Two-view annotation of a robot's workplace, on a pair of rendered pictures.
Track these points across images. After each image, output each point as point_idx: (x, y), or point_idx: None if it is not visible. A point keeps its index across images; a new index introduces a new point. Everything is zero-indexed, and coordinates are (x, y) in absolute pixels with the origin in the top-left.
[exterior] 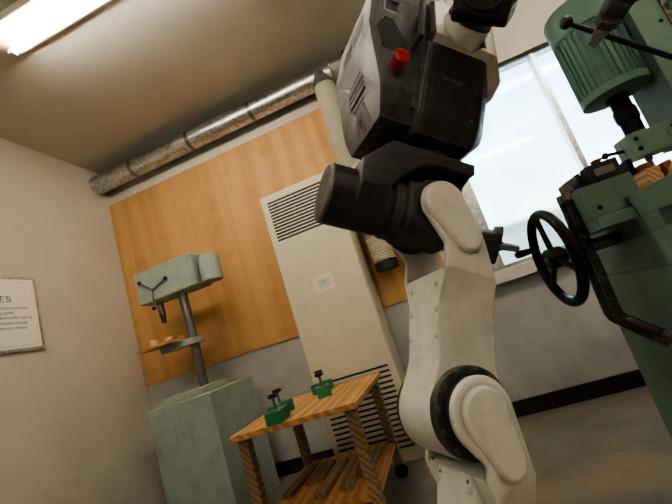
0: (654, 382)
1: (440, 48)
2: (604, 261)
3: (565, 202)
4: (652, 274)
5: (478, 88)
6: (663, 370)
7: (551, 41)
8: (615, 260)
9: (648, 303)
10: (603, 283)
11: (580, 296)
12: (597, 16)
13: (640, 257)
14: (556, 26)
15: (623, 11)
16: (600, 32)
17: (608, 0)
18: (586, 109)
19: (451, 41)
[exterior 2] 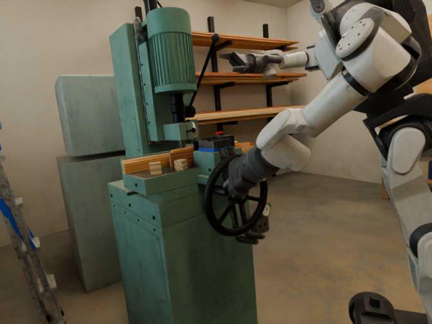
0: (186, 305)
1: None
2: (182, 209)
3: (234, 153)
4: (224, 211)
5: None
6: (201, 285)
7: (179, 24)
8: (196, 206)
9: (211, 234)
10: (245, 213)
11: (258, 220)
12: (248, 63)
13: (220, 200)
14: (187, 22)
15: (248, 71)
16: (245, 71)
17: (253, 63)
18: (182, 90)
19: None
